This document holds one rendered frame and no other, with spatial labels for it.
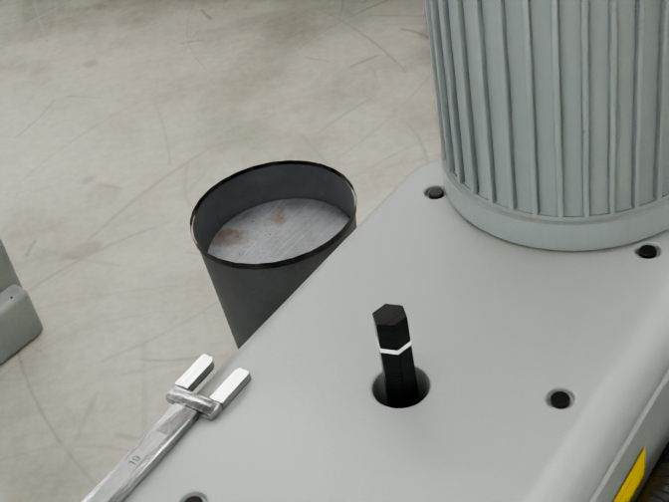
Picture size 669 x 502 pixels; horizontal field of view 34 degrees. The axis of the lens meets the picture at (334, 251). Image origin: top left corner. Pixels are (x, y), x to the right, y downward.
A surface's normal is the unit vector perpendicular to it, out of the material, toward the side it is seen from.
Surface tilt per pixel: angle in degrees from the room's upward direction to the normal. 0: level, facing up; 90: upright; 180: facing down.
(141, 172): 0
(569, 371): 0
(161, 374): 0
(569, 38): 90
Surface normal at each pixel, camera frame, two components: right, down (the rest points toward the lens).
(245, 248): -0.15, -0.77
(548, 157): -0.36, 0.63
